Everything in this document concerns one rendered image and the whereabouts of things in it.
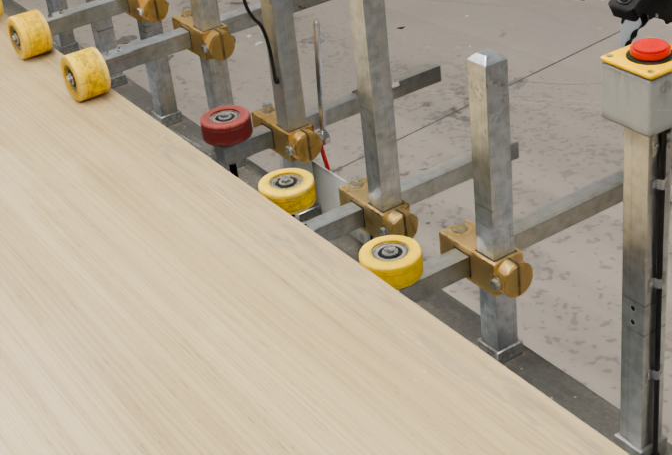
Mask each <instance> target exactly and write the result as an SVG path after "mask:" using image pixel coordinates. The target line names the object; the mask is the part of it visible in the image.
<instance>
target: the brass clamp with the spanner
mask: <svg viewBox="0 0 672 455"><path fill-rule="evenodd" d="M273 107H274V111H273V112H270V113H263V112H262V109H263V108H262V109H259V110H257V111H254V112H252V113H251V115H252V122H253V128H255V127H258V126H260V125H264V126H265V127H267V128H269V129H270V130H271V131H272V137H273V144H274V147H272V148H270V149H272V150H273V151H275V152H276V153H278V154H279V155H281V156H282V157H284V158H286V159H287V160H289V161H290V162H293V161H296V160H300V161H301V162H310V161H312V160H314V159H315V158H316V157H317V156H318V155H319V153H320V151H321V147H322V141H321V138H320V137H319V135H317V134H316V133H314V126H313V125H312V124H311V123H309V122H307V125H305V126H302V127H300V128H297V129H295V130H292V131H289V132H288V131H287V130H285V129H284V128H282V127H280V126H279V125H278V124H277V117H276V110H275V104H273Z"/></svg>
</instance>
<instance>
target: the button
mask: <svg viewBox="0 0 672 455"><path fill-rule="evenodd" d="M670 53H671V46H670V44H669V43H667V42H666V41H664V40H662V39H657V38H645V39H640V40H637V41H635V42H634V43H633V44H632V45H631V46H630V54H631V55H632V56H633V57H634V58H636V59H638V60H641V61H658V60H662V59H664V58H666V57H667V56H669V55H670Z"/></svg>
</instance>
